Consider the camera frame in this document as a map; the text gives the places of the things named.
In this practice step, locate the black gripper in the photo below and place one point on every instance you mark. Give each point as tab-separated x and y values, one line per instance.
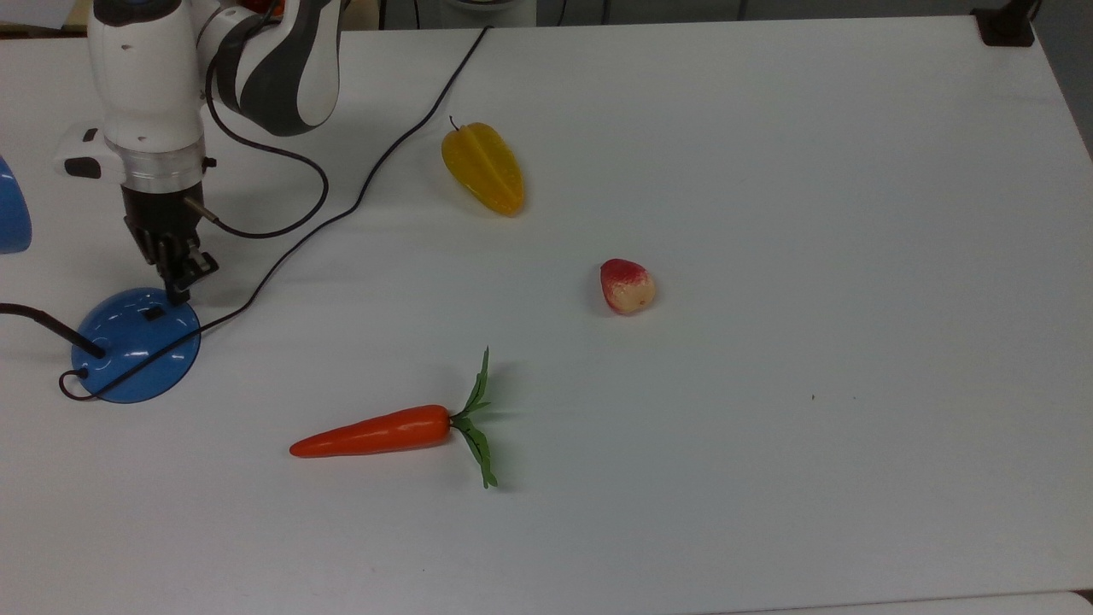
158	213

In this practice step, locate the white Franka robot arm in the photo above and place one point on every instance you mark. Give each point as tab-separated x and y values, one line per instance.
145	77

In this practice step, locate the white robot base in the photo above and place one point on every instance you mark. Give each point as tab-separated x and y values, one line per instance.
491	7

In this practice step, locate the orange toy carrot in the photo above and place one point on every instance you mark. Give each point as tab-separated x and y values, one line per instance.
384	431

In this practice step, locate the white paper sheet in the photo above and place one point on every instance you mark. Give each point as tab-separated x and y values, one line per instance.
34	10

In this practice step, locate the yellow toy starfruit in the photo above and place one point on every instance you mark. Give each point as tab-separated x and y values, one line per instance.
485	169

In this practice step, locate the red and cream toy peach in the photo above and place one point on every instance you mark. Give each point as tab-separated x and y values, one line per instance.
626	288

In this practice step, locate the black table clamp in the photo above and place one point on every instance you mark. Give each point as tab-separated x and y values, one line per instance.
1006	24

